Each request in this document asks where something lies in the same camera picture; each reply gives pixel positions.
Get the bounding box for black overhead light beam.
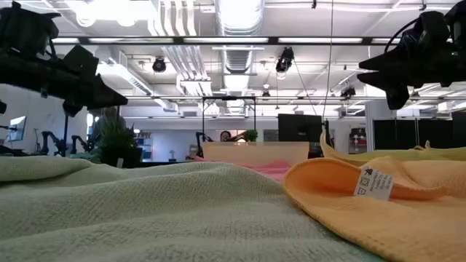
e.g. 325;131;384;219
50;35;401;47

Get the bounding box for black metal stand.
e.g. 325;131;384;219
62;108;70;158

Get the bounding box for pink microfiber towel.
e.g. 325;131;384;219
192;156;294;183

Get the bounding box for light green microfiber towel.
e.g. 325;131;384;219
0;155;389;262

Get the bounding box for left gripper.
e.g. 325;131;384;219
0;44;129;118

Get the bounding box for lit computer monitor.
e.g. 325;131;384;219
5;115;28;143

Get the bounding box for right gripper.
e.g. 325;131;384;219
356;10;466;111

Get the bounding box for black background rig frame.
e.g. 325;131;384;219
201;95;257;142

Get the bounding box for red and white shelf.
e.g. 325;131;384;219
348;127;368;154

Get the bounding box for blue storage shelf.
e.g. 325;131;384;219
136;132;154;161

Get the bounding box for black partition panels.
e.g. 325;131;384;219
373;118;466;151

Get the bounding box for small potted plant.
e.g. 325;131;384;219
84;115;143;170

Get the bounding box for translucent plastic bin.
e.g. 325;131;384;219
202;140;310;167

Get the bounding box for black hanging camera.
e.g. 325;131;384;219
275;46;296;74
151;56;167;74

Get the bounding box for orange towel with white label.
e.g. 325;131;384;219
283;156;466;262

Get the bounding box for yellow microfiber towel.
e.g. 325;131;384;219
319;125;466;167

